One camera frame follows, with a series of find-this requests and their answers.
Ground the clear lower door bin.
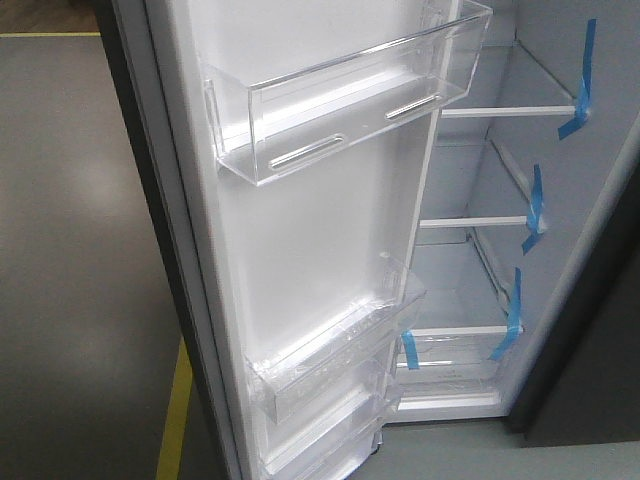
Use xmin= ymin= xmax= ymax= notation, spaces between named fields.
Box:
xmin=259 ymin=359 xmax=400 ymax=479

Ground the clear fridge crisper drawer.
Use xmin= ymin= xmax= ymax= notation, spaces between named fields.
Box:
xmin=396 ymin=325 xmax=522 ymax=392

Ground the clear upper door bin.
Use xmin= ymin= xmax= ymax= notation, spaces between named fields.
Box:
xmin=201 ymin=1 xmax=493 ymax=186

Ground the clear middle door bin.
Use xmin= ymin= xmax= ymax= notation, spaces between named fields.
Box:
xmin=247 ymin=254 xmax=426 ymax=423

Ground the fridge door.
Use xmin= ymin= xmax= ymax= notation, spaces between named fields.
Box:
xmin=94 ymin=0 xmax=494 ymax=480

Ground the dark grey fridge body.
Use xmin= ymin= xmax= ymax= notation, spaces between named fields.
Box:
xmin=392 ymin=1 xmax=639 ymax=446

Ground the clear door bin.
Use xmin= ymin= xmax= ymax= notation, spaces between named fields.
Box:
xmin=247 ymin=254 xmax=426 ymax=423
xmin=259 ymin=359 xmax=400 ymax=479
xmin=201 ymin=1 xmax=493 ymax=186

